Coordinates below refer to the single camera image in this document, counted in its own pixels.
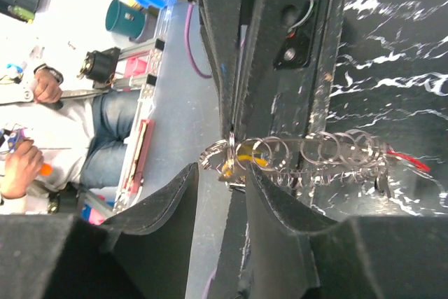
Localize teal cup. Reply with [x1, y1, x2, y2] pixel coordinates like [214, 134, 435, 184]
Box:
[105, 0, 146, 39]

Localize person's lower hand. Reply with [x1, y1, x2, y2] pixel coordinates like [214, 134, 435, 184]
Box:
[1, 139, 43, 199]

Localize person's upper hand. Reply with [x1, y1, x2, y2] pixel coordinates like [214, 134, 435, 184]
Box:
[34, 69, 62, 103]

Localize person in jeans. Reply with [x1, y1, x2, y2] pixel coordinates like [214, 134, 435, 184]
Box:
[1, 63, 139, 214]

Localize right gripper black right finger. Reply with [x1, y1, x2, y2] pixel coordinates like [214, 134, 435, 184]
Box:
[246, 165, 447, 298]

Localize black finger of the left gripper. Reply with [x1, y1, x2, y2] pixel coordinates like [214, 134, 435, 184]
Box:
[199, 0, 249, 134]
[234, 0, 315, 131]

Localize yellow tagged key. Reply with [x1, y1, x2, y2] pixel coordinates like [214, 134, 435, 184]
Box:
[219, 146, 270, 181]

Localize red key tag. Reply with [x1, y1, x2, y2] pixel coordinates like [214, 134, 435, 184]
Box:
[386, 151, 431, 173]

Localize red flat box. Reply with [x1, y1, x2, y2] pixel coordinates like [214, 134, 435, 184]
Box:
[123, 119, 155, 195]

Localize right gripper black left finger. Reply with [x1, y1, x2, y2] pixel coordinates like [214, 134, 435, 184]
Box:
[1, 163, 199, 298]

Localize black motor on rail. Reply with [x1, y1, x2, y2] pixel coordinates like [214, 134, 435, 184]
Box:
[77, 47, 120, 85]

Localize silver keyring holder with keys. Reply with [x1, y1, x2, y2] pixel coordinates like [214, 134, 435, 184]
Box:
[199, 129, 400, 190]

